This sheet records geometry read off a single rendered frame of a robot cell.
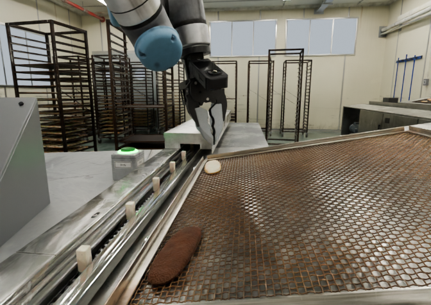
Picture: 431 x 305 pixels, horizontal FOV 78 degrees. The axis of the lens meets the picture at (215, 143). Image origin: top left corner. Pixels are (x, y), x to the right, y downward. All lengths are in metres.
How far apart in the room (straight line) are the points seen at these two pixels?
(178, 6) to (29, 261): 0.49
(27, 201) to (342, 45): 7.71
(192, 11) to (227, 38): 7.02
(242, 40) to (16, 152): 7.20
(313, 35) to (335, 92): 1.60
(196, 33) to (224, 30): 7.07
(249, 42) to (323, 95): 2.43
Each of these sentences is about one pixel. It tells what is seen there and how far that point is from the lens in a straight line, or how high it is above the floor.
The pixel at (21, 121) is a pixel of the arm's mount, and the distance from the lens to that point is 0.62.
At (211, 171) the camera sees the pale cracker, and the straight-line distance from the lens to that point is 0.56.
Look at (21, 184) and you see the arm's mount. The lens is 0.60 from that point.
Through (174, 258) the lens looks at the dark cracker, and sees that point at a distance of 0.28.
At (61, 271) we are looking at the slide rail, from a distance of 0.40.
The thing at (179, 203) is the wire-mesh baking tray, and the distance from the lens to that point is 0.43.
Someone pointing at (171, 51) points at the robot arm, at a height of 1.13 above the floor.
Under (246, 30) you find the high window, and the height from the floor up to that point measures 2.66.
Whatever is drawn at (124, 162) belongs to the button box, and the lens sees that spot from 0.77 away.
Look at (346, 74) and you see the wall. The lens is 7.92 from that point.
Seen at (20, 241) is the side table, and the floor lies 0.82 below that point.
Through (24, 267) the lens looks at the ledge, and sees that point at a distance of 0.41.
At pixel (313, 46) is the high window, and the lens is 7.75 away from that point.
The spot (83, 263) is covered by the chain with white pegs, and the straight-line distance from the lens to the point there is 0.40.
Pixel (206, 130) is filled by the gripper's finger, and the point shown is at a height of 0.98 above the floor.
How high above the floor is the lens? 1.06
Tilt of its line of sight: 11 degrees down
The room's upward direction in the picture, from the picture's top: straight up
